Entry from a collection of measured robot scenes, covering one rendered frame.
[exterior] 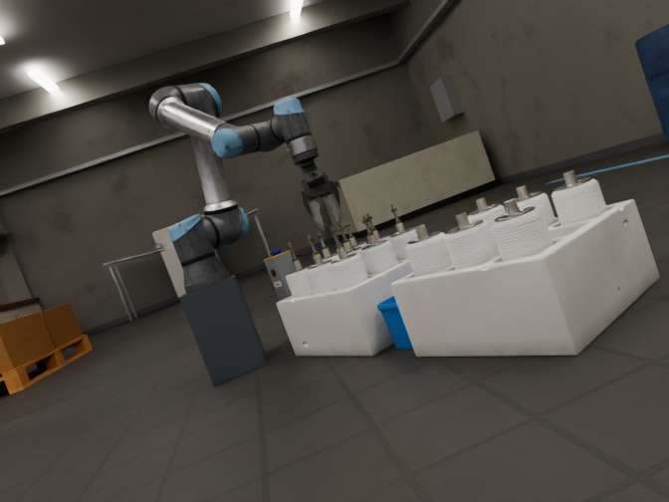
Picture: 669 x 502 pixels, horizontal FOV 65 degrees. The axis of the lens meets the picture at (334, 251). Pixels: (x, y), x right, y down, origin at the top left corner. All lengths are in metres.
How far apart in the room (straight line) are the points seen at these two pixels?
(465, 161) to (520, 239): 6.22
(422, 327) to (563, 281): 0.34
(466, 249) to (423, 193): 5.88
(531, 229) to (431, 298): 0.26
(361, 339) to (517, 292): 0.50
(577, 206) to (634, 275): 0.18
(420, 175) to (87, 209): 4.97
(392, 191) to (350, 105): 2.50
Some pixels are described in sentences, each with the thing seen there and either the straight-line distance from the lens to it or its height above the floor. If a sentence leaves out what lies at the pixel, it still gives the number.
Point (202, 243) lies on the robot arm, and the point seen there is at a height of 0.43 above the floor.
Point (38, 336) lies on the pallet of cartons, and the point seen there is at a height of 0.30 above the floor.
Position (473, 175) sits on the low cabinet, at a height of 0.24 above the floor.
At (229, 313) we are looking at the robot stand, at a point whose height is 0.20.
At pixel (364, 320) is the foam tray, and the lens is 1.35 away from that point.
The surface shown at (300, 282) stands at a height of 0.22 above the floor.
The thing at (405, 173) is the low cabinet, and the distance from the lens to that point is 6.90.
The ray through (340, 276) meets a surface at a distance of 1.39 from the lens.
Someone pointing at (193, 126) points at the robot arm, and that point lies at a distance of 1.56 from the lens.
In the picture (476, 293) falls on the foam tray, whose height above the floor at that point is 0.13.
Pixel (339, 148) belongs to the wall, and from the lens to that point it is 8.72.
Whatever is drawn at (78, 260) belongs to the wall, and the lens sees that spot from 8.80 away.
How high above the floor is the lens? 0.36
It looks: 3 degrees down
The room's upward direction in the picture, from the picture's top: 20 degrees counter-clockwise
